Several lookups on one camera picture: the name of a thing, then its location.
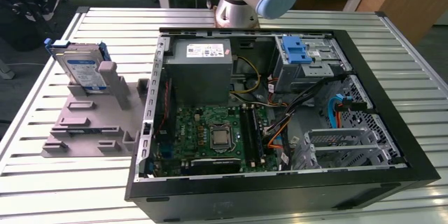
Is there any blue plastic drive latch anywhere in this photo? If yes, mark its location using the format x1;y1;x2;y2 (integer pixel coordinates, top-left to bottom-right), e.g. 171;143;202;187
281;36;315;65

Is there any black office chair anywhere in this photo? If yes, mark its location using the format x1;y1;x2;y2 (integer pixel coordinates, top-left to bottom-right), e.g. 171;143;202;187
0;16;53;53

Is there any yellow wire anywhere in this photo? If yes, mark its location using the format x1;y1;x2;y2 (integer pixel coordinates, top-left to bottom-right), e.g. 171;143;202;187
229;55;262;95

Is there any blue SATA wire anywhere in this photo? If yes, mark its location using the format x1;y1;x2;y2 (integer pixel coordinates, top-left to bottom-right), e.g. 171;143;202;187
327;94;351;130

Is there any metal disk bay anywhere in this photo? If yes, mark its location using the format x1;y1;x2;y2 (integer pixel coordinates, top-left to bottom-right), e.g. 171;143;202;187
301;127;398;170

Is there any red orange drive wire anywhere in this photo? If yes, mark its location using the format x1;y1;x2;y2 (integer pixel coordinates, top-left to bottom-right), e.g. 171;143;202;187
266;76;285;107

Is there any grey parts rack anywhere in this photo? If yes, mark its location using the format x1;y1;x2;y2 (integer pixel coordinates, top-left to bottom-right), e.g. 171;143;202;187
39;60;150;158

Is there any black RAM slot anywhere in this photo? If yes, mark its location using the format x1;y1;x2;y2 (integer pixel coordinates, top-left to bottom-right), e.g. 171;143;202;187
241;104;253;164

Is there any black PC case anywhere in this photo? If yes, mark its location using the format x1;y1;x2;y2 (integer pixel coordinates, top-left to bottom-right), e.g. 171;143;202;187
123;26;441;222

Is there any black graphics card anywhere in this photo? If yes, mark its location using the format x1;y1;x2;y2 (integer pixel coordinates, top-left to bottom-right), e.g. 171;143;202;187
181;157;242;175

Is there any silver CPU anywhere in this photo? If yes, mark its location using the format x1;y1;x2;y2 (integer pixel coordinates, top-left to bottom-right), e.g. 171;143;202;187
210;129;230;146

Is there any grey power supply unit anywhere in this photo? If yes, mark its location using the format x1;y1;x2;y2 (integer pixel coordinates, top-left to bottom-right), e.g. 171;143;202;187
162;37;234;106

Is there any blue RAM stick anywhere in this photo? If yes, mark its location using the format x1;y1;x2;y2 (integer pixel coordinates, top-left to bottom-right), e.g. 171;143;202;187
67;127;105;133

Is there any green motherboard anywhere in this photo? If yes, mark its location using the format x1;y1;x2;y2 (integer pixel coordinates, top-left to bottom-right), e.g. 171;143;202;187
153;104;281;176

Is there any grey white wire bundle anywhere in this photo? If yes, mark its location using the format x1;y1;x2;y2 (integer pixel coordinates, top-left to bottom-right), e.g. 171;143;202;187
229;92;281;107

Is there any metal optical drive cage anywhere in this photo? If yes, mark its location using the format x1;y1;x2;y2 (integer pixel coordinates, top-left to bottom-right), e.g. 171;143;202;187
271;34;353;94

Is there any red twisted fan wire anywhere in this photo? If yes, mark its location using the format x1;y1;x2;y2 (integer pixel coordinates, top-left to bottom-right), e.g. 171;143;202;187
162;79;173;130

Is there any CPU socket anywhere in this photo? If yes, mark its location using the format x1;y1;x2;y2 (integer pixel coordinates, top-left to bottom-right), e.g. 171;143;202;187
206;122;234;154

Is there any black wire bundle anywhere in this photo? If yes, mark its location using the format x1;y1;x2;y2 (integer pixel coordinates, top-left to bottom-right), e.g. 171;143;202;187
282;73;346;122

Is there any multicolour disk power wire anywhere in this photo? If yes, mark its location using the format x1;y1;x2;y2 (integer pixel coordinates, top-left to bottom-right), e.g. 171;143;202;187
333;97;378;116

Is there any orange wire bundle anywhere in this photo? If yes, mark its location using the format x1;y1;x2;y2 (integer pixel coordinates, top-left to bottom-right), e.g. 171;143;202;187
266;129;285;152

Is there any hard disk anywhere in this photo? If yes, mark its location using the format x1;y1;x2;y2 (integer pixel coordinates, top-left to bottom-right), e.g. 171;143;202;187
43;39;107;95

